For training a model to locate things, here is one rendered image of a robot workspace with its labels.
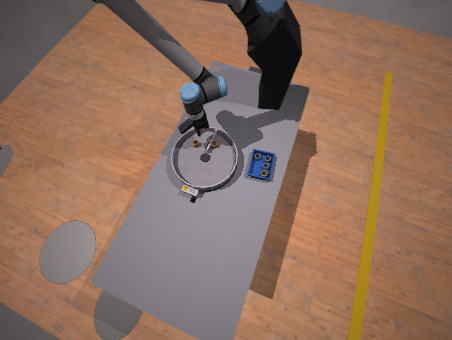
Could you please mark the blue crate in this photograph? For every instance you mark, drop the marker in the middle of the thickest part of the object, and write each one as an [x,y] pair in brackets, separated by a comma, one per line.
[255,167]

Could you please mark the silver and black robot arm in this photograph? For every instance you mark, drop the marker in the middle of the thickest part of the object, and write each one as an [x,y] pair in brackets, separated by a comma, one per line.
[210,88]

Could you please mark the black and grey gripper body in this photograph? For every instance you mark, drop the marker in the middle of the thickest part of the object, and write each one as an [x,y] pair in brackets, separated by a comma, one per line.
[202,122]

